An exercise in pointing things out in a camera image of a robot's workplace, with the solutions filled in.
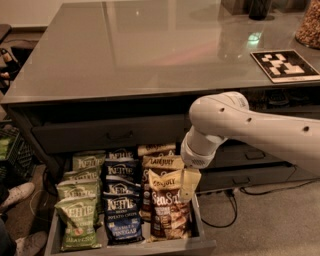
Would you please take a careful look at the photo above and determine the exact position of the brown sea salt chip bag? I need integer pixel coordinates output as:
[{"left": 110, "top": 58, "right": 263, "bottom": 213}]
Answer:
[{"left": 149, "top": 170, "right": 192, "bottom": 242}]

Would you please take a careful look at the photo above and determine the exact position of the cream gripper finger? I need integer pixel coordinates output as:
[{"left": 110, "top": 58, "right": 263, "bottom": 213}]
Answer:
[{"left": 181, "top": 169, "right": 201, "bottom": 202}]

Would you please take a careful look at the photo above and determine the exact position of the white shoe upper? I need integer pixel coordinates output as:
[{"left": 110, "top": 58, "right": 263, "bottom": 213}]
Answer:
[{"left": 0, "top": 182, "right": 35, "bottom": 213}]

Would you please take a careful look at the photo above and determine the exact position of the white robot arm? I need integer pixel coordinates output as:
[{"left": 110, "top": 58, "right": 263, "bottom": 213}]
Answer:
[{"left": 180, "top": 91, "right": 320, "bottom": 175}]

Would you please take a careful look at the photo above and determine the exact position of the grey bottom right drawer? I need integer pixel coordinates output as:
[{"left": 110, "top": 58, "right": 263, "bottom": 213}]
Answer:
[{"left": 197, "top": 166, "right": 295, "bottom": 193}]

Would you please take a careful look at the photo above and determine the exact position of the dark cup on counter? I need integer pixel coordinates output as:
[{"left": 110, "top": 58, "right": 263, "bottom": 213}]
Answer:
[{"left": 249, "top": 0, "right": 272, "bottom": 20}]

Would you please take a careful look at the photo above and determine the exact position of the back green Kettle chip bag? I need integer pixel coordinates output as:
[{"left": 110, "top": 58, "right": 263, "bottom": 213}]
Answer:
[{"left": 72, "top": 151, "right": 106, "bottom": 171}]

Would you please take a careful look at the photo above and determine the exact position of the glass jar of snacks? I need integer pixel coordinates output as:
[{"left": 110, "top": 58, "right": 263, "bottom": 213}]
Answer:
[{"left": 295, "top": 0, "right": 320, "bottom": 49}]

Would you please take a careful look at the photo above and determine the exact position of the grey top left drawer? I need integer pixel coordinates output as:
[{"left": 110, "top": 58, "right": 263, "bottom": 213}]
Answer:
[{"left": 32, "top": 114, "right": 191, "bottom": 154}]

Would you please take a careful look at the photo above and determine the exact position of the white shoe lower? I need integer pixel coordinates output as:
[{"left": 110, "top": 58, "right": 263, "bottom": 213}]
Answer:
[{"left": 14, "top": 231, "right": 47, "bottom": 256}]

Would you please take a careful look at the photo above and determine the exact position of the green kettle chip bag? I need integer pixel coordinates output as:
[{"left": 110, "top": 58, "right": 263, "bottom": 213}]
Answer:
[
  {"left": 55, "top": 195, "right": 102, "bottom": 252},
  {"left": 55, "top": 179, "right": 101, "bottom": 226},
  {"left": 72, "top": 151, "right": 106, "bottom": 171},
  {"left": 62, "top": 168, "right": 99, "bottom": 181}
]

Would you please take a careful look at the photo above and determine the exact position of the black white fiducial marker tile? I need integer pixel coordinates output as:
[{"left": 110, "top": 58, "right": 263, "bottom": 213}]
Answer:
[{"left": 250, "top": 50, "right": 320, "bottom": 84}]

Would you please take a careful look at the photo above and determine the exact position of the back blue Kettle chip bag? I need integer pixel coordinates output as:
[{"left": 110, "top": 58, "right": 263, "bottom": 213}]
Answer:
[{"left": 106, "top": 148, "right": 135, "bottom": 160}]

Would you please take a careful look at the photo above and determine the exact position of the blue kettle chip bag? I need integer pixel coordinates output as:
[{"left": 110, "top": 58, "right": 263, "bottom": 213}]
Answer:
[
  {"left": 106, "top": 148, "right": 135, "bottom": 160},
  {"left": 102, "top": 192, "right": 143, "bottom": 245},
  {"left": 104, "top": 175, "right": 141, "bottom": 196},
  {"left": 103, "top": 159, "right": 141, "bottom": 183}
]

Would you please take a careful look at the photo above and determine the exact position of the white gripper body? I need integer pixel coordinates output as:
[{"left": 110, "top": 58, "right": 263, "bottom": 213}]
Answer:
[{"left": 180, "top": 135, "right": 217, "bottom": 169}]

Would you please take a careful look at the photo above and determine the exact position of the black plastic crate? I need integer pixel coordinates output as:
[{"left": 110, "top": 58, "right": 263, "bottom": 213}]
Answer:
[{"left": 0, "top": 128, "right": 36, "bottom": 186}]

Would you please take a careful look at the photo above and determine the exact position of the grey cabinet counter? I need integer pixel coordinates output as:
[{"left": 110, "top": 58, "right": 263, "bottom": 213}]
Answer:
[{"left": 2, "top": 0, "right": 319, "bottom": 181}]

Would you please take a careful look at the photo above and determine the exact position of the black power cable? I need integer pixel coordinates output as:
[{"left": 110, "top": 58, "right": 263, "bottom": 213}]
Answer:
[{"left": 199, "top": 178, "right": 320, "bottom": 230}]

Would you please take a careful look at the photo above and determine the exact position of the front green Kettle chip bag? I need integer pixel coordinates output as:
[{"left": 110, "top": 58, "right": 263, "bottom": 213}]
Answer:
[{"left": 55, "top": 195, "right": 102, "bottom": 252}]

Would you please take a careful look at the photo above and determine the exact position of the grey top right drawer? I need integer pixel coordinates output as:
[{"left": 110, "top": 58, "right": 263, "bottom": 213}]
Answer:
[{"left": 251, "top": 105, "right": 320, "bottom": 120}]

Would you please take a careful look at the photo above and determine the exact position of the open grey middle drawer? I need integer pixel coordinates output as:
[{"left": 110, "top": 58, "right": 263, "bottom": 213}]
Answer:
[{"left": 44, "top": 146, "right": 217, "bottom": 256}]

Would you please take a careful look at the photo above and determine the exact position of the white shoe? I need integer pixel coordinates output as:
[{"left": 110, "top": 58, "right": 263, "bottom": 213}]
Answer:
[
  {"left": 0, "top": 182, "right": 35, "bottom": 213},
  {"left": 14, "top": 231, "right": 47, "bottom": 256}
]

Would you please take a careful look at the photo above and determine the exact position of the front blue Kettle chip bag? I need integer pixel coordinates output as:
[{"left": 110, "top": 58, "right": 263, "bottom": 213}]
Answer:
[{"left": 102, "top": 192, "right": 143, "bottom": 245}]

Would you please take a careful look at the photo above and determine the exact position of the grey middle right drawer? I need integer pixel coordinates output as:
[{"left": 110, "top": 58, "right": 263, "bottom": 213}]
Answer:
[{"left": 209, "top": 140, "right": 282, "bottom": 168}]

